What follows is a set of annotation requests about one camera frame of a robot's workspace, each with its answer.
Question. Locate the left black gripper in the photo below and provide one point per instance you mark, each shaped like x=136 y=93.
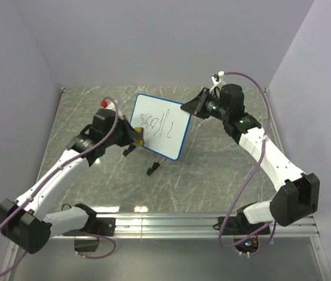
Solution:
x=131 y=134

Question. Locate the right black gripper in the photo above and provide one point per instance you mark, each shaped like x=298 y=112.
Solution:
x=196 y=106

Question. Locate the yellow eraser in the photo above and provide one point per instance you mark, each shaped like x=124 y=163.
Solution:
x=139 y=141

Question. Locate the blue framed whiteboard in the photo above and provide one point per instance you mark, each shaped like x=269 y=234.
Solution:
x=165 y=124

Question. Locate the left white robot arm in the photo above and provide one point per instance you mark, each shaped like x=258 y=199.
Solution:
x=27 y=221

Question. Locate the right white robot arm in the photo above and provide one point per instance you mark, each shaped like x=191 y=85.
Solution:
x=297 y=193

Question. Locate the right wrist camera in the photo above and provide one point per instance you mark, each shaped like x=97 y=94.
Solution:
x=218 y=79

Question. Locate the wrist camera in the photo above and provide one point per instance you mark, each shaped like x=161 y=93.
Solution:
x=109 y=104
x=218 y=79

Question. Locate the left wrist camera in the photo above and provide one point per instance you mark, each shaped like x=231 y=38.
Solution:
x=109 y=104

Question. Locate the aluminium side rail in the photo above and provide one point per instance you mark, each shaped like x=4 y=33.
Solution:
x=282 y=125

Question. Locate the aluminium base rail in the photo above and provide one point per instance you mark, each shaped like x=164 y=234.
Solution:
x=190 y=226

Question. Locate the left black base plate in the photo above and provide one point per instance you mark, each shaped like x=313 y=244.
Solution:
x=104 y=226

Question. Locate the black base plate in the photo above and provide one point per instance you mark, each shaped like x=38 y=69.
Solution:
x=236 y=226
x=104 y=226

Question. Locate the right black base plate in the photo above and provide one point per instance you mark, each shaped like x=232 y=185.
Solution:
x=236 y=226

